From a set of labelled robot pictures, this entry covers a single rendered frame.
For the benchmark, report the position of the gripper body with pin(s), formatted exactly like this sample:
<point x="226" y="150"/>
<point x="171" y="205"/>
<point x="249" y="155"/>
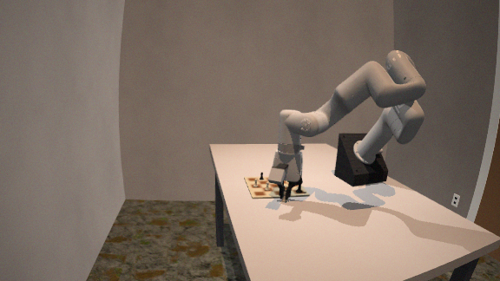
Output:
<point x="293" y="172"/>

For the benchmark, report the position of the brown and cream chessboard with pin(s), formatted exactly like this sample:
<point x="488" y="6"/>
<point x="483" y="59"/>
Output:
<point x="260" y="192"/>

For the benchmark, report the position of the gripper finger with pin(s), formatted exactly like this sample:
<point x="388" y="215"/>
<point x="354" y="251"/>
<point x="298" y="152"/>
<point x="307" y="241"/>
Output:
<point x="291" y="185"/>
<point x="282" y="189"/>

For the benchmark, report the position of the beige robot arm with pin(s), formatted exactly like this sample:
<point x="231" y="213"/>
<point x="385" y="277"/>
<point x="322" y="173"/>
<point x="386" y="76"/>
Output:
<point x="399" y="90"/>

